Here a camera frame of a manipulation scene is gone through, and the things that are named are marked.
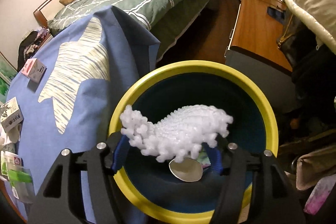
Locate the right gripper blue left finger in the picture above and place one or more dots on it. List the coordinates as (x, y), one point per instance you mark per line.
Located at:
(120, 153)

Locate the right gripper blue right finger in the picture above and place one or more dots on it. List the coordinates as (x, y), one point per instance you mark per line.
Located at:
(215, 158)

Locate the white paper cup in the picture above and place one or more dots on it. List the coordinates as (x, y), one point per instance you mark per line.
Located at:
(189, 170)

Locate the white fluffy cloth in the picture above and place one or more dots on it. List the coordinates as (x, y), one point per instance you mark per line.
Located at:
(177, 136)

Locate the clear green label jar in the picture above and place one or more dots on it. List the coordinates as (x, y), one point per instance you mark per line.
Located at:
(18, 176)

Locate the white tissue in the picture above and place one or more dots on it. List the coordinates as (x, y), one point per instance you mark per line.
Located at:
(13, 136)

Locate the green tea carton box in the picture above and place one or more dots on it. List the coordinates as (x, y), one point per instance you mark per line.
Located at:
(11, 114)

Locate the pink strawberry milk carton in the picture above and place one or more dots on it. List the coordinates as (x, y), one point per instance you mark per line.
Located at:
(34, 70)

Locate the yellow rimmed trash bin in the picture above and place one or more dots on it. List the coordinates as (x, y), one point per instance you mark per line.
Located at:
(149, 185)

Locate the pink floral bag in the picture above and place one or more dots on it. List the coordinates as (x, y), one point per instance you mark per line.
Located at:
(316, 170)

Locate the wooden side desk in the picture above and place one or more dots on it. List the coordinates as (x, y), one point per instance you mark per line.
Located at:
(255, 34)

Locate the sliding wardrobe glass door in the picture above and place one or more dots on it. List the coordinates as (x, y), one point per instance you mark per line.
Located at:
(7, 74)

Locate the white bedside cabinet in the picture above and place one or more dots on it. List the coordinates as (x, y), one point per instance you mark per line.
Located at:
(44, 41)

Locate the pile of dark clothes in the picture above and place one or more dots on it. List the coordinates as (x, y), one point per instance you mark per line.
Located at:
(28, 46)

